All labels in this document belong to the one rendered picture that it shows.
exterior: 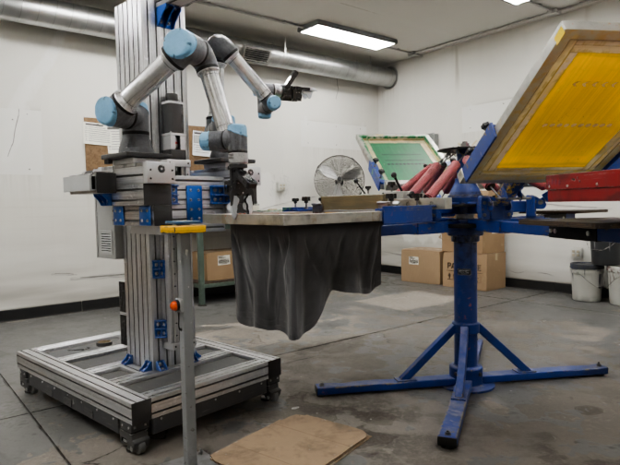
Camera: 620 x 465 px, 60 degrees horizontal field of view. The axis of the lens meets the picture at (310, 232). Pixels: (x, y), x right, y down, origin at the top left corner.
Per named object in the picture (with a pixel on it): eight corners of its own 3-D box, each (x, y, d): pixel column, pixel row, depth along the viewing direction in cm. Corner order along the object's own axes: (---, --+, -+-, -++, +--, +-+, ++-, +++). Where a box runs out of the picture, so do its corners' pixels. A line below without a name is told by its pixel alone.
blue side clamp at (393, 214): (384, 223, 213) (384, 206, 213) (375, 223, 217) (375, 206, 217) (432, 220, 232) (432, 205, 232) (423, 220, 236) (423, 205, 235)
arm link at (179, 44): (123, 135, 234) (214, 53, 217) (99, 131, 220) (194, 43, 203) (110, 113, 236) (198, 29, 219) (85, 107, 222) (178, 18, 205)
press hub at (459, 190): (475, 402, 275) (474, 135, 268) (415, 383, 305) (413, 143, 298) (517, 385, 299) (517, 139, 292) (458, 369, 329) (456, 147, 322)
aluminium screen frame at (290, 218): (283, 225, 184) (282, 214, 184) (202, 222, 229) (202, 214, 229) (431, 218, 233) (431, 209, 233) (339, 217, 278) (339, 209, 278)
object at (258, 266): (294, 342, 197) (292, 224, 194) (231, 323, 232) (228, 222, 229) (301, 341, 198) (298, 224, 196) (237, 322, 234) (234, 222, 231)
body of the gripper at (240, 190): (240, 196, 215) (240, 165, 214) (252, 196, 208) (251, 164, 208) (223, 196, 210) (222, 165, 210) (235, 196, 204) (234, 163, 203)
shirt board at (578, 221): (713, 245, 168) (714, 220, 168) (596, 250, 162) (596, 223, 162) (499, 228, 300) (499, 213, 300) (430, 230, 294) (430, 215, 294)
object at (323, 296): (299, 339, 198) (296, 224, 196) (292, 338, 201) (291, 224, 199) (386, 321, 227) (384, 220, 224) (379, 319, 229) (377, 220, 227)
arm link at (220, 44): (224, 23, 268) (288, 101, 283) (219, 29, 278) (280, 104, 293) (208, 38, 265) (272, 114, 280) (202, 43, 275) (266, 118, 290)
